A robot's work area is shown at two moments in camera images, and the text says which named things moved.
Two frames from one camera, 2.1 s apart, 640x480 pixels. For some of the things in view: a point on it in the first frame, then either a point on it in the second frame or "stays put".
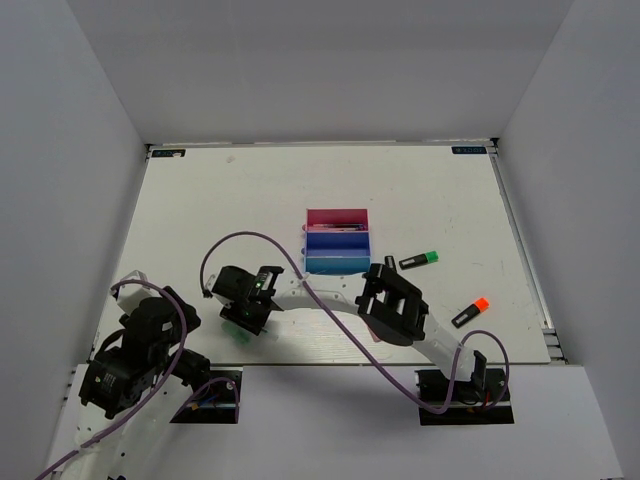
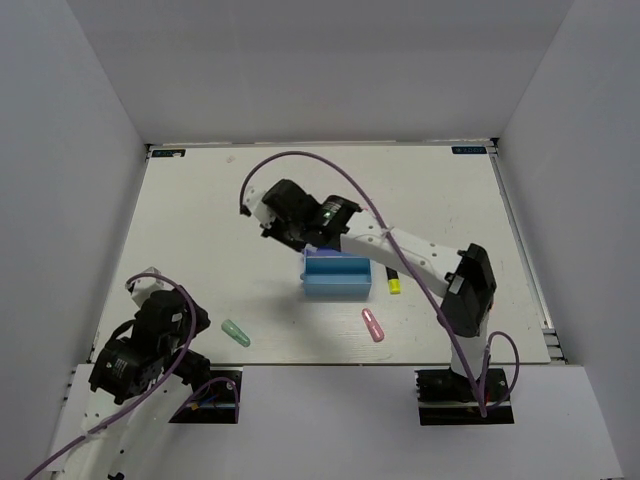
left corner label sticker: x=158 y=153 stays put
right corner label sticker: x=468 y=150 stays put
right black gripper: x=231 y=313 to x=274 y=232
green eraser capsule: x=236 y=333 stays put
